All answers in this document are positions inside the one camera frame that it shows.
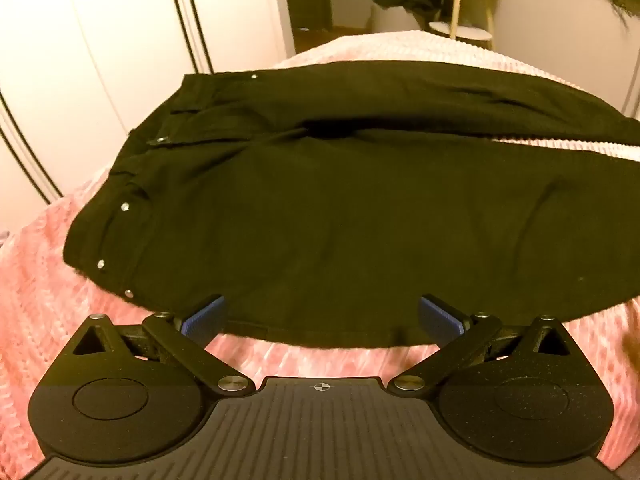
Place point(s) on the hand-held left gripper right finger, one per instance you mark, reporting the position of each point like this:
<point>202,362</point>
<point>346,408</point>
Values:
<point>439,317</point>

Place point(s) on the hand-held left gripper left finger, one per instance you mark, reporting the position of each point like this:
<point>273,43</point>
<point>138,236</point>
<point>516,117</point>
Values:
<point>205,317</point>

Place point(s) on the black pants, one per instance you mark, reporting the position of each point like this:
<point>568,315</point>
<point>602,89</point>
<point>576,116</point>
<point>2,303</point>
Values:
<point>350,200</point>

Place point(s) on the white side table wooden legs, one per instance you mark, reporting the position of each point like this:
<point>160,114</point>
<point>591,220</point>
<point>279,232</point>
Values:
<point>462,30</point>

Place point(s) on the white laundry basket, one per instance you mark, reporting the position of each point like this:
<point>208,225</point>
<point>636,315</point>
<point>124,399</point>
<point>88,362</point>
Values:
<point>392,20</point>

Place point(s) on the white wardrobe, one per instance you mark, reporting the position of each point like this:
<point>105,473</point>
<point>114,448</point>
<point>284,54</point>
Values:
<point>100,35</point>

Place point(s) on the pink ribbed blanket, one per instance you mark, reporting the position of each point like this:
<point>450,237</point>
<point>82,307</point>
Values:
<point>40,285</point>

